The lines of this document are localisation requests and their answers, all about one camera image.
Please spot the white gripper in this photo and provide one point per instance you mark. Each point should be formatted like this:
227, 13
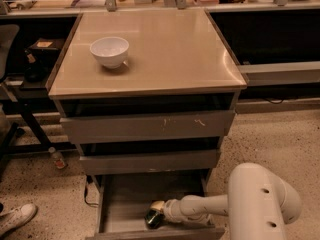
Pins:
172, 210

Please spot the green soda can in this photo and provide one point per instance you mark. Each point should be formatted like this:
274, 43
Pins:
153, 218

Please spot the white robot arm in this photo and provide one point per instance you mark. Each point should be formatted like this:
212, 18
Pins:
258, 204

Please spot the open bottom grey drawer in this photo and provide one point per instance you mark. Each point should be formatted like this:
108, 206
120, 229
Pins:
124, 200

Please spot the middle grey drawer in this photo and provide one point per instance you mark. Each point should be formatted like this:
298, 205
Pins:
150, 162

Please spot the grey drawer cabinet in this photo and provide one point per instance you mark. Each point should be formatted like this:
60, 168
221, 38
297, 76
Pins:
176, 63

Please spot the top grey drawer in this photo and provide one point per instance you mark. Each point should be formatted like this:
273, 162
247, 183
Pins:
145, 127

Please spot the plastic bottle on floor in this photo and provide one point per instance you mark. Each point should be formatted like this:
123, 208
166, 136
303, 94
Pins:
57, 158

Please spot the white sneaker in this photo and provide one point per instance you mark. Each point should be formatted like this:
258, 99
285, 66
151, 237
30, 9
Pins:
17, 217

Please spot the white ceramic bowl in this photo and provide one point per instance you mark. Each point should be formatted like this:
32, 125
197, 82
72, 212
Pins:
110, 52

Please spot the black box with label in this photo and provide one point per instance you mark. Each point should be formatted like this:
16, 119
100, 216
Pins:
46, 45

